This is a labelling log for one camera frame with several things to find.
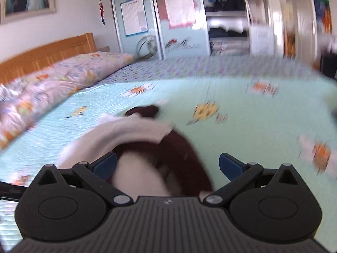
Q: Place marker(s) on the wooden headboard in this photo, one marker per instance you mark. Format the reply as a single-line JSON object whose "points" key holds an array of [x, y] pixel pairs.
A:
{"points": [[39, 55]]}

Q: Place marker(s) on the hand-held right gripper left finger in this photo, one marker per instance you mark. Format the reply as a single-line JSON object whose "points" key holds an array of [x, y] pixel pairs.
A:
{"points": [[106, 163]]}

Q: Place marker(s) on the white drawer cabinet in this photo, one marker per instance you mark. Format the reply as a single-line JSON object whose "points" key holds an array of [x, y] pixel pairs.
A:
{"points": [[260, 38]]}

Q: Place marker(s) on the floral duvet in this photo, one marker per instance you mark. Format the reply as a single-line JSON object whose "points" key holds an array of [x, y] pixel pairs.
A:
{"points": [[52, 84]]}

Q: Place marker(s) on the stack of folded clothes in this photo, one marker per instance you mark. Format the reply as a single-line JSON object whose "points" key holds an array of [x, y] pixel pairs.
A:
{"points": [[226, 40]]}

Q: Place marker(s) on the beige and maroon hoodie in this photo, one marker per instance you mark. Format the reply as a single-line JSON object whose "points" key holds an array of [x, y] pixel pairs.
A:
{"points": [[137, 131]]}

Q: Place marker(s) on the green bee-print quilt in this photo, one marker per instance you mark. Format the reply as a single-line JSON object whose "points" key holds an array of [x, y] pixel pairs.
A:
{"points": [[237, 142]]}

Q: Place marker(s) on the blue-bordered poster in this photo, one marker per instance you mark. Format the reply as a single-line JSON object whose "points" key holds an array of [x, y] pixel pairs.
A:
{"points": [[133, 17]]}

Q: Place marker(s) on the light blue sliding-door wardrobe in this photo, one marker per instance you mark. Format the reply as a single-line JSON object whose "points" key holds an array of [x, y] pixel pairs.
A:
{"points": [[201, 31]]}

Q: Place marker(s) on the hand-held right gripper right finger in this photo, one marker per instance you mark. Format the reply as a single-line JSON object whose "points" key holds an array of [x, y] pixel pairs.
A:
{"points": [[230, 166]]}

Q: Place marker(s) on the pink-bordered poster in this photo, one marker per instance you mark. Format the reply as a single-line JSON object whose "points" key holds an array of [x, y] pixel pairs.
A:
{"points": [[179, 6]]}

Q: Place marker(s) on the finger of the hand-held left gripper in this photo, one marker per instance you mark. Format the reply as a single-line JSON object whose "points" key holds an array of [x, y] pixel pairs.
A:
{"points": [[11, 189]]}

